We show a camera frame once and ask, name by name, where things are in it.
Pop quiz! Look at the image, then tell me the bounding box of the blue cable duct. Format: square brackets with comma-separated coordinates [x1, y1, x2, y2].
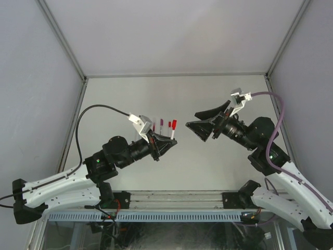
[48, 211, 242, 222]

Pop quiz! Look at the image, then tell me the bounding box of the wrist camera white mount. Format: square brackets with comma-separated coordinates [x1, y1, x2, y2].
[230, 88, 252, 117]
[128, 113, 152, 143]

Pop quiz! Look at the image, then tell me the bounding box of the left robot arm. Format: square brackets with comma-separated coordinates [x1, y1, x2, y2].
[12, 131, 177, 224]

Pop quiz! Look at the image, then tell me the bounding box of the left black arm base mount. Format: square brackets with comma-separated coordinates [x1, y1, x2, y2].
[110, 191, 131, 209]

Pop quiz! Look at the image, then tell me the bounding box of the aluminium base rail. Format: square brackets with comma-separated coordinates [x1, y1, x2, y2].
[59, 189, 322, 211]

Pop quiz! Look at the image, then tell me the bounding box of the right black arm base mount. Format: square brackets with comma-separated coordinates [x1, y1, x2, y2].
[222, 192, 258, 209]

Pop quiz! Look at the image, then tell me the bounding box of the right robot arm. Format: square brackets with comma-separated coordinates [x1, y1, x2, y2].
[186, 101, 332, 249]

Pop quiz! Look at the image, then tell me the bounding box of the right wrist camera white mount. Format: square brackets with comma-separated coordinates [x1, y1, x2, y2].
[230, 88, 252, 117]

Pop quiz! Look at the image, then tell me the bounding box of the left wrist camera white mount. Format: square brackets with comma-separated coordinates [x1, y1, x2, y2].
[128, 113, 152, 143]

